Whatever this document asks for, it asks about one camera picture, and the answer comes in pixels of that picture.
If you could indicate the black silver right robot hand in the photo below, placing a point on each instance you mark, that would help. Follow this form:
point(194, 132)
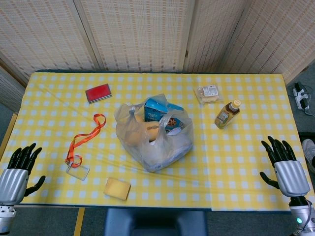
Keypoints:
point(291, 177)

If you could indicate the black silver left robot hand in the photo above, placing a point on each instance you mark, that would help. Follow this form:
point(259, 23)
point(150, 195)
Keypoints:
point(13, 183)

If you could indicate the transparent plastic bag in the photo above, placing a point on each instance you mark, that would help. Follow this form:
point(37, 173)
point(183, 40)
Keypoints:
point(157, 152)

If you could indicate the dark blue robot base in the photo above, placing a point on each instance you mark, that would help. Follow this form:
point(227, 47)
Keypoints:
point(155, 222)

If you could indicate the grey sneaker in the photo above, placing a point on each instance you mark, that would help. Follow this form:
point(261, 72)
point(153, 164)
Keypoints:
point(310, 153)

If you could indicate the yellow white checked tablecloth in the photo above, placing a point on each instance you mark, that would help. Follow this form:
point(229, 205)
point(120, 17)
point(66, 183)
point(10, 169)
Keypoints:
point(236, 159)

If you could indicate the clear badge holder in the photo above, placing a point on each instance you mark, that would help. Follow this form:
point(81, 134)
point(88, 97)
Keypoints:
point(78, 170)

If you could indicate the white power strip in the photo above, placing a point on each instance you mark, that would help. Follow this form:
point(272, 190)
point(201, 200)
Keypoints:
point(300, 97)

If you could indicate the yellow cap tea bottle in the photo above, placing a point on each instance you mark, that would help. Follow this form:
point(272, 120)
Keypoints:
point(226, 114)

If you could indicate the yellow sponge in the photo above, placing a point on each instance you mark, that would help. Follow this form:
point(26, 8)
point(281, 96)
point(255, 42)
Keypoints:
point(116, 188)

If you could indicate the wrapped bread snack pack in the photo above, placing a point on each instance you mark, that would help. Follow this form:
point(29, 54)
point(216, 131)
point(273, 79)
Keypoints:
point(208, 94)

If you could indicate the red card case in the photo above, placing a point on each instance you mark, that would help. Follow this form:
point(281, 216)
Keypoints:
point(98, 93)

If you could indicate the cookie print box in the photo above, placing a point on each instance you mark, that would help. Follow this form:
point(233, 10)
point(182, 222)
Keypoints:
point(172, 123)

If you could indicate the yellow orange snack pouch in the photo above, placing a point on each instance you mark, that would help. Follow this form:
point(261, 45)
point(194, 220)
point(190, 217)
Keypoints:
point(145, 129)

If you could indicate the blue carton box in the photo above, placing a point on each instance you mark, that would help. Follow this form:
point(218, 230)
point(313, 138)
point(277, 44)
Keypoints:
point(153, 109)

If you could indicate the woven bamboo folding screen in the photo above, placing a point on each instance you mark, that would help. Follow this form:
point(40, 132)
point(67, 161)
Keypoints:
point(137, 32)

